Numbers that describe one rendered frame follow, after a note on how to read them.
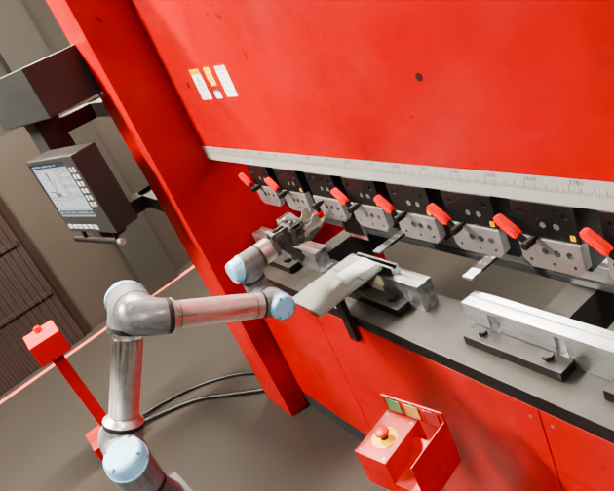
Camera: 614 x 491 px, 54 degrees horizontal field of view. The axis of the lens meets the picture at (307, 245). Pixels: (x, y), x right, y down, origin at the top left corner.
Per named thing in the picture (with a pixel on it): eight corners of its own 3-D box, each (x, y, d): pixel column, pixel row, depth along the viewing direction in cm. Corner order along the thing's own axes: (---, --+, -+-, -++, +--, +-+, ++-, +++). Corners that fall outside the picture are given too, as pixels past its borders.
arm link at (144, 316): (122, 306, 148) (299, 287, 171) (113, 293, 157) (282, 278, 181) (123, 351, 151) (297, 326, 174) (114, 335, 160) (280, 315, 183)
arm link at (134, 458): (131, 511, 160) (103, 477, 154) (119, 483, 171) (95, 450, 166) (170, 482, 164) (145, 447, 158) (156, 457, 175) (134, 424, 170)
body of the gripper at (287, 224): (305, 218, 185) (274, 240, 180) (310, 240, 190) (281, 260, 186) (289, 209, 190) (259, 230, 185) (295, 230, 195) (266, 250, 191)
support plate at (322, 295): (289, 302, 197) (288, 299, 197) (348, 258, 208) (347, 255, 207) (321, 317, 183) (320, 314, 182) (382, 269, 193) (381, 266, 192)
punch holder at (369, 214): (358, 225, 183) (339, 177, 176) (378, 210, 186) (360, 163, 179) (391, 232, 171) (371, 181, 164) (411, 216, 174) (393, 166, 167)
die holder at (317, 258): (260, 250, 270) (251, 233, 266) (270, 244, 273) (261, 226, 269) (324, 274, 229) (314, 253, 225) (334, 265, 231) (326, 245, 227)
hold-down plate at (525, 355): (465, 344, 165) (462, 335, 164) (478, 332, 167) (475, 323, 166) (563, 383, 140) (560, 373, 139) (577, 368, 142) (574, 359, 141)
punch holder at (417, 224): (402, 235, 167) (383, 183, 160) (424, 219, 170) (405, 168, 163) (442, 245, 154) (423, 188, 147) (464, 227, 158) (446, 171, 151)
